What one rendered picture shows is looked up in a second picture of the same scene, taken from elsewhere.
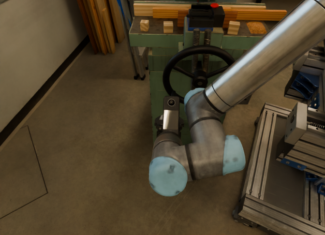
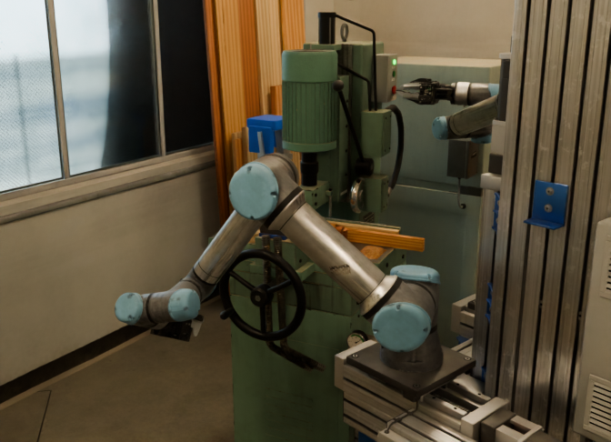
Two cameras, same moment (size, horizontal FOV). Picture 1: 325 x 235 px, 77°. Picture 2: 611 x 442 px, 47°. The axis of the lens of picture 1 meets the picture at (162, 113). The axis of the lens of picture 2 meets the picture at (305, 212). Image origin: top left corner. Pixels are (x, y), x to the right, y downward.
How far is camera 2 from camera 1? 1.53 m
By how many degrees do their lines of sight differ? 37
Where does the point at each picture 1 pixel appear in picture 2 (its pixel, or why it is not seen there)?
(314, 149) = (359, 395)
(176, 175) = (132, 300)
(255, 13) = (380, 236)
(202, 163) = (155, 299)
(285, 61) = (232, 234)
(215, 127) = (185, 285)
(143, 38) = not seen: hidden behind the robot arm
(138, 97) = not seen: hidden behind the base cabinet
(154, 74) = (236, 299)
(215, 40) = (287, 251)
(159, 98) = (243, 345)
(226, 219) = not seen: outside the picture
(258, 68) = (218, 238)
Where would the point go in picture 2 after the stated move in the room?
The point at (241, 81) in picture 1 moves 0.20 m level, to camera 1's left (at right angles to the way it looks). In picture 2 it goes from (210, 249) to (142, 240)
